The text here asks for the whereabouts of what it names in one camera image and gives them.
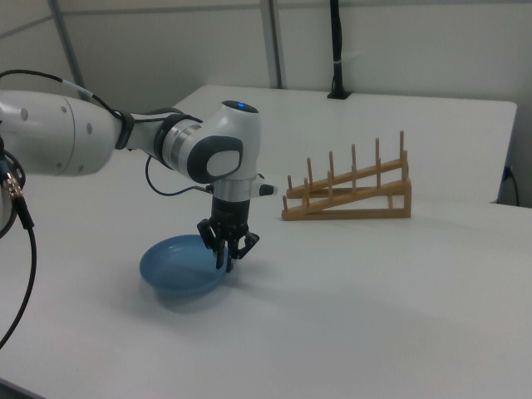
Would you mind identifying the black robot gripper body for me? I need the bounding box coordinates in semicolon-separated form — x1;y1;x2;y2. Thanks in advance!
209;197;251;234

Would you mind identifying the dark cable behind table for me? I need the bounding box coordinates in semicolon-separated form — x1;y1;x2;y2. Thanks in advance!
504;165;521;207

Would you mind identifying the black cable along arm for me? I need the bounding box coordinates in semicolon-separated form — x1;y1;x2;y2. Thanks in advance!
0;69;126;122

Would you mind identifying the black pole with clamp base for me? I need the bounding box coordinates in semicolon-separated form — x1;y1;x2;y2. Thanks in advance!
327;0;352;101

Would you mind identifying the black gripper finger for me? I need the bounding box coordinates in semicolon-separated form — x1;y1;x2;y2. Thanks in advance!
226;231;261;273
196;218;224;269

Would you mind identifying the wooden plate rack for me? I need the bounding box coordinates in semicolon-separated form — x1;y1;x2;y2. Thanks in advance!
281;130;413;221

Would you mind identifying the black cable with gold connector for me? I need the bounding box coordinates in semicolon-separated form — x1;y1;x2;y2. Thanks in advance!
0;149;37;354

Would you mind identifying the blue plate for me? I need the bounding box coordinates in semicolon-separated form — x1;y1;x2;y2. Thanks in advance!
139;234;232;297

